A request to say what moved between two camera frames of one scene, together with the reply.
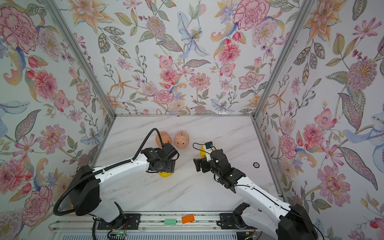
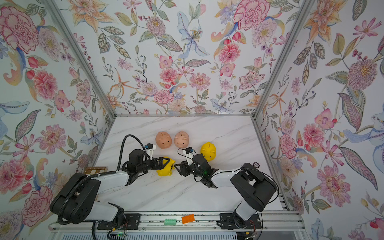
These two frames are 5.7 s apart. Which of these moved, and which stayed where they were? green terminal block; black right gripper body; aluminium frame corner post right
Moved: black right gripper body
Stayed: aluminium frame corner post right; green terminal block
